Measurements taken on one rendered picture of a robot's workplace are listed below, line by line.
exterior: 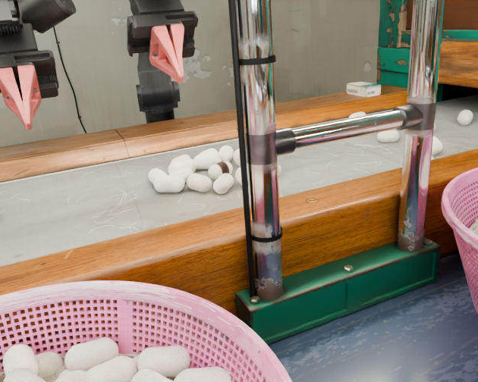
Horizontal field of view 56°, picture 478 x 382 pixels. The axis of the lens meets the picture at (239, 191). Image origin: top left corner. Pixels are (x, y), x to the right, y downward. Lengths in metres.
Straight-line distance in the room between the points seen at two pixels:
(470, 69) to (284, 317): 0.57
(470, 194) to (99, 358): 0.36
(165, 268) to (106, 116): 2.31
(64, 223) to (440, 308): 0.37
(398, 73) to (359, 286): 0.68
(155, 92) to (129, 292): 0.69
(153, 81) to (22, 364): 0.73
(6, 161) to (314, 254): 0.46
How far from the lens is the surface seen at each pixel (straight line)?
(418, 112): 0.40
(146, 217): 0.47
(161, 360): 0.29
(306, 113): 0.81
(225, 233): 0.36
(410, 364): 0.38
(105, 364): 0.29
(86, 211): 0.52
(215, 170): 0.55
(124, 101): 2.64
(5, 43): 0.70
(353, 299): 0.42
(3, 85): 0.66
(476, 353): 0.41
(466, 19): 0.92
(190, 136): 0.72
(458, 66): 0.85
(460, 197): 0.47
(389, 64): 1.04
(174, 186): 0.52
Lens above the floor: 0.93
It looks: 22 degrees down
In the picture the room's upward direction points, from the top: 4 degrees counter-clockwise
